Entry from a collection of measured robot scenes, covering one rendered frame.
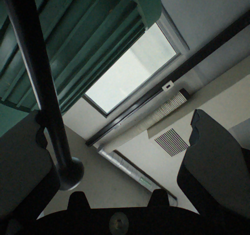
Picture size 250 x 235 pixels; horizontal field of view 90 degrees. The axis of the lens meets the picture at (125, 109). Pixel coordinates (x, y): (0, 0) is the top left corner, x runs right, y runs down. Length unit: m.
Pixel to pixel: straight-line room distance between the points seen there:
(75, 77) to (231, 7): 1.80
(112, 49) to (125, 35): 0.02
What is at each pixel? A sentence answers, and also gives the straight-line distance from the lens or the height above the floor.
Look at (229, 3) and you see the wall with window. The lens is 1.87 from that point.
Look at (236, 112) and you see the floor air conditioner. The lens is 1.90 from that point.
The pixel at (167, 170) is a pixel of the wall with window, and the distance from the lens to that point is 2.73.
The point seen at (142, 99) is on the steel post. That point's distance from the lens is 1.63.
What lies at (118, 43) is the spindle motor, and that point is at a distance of 0.17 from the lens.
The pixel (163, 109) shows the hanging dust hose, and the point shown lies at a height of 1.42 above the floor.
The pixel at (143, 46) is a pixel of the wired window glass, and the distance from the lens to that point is 1.65.
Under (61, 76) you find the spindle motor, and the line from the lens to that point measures 0.18.
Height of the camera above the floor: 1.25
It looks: 19 degrees up
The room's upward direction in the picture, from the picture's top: 129 degrees counter-clockwise
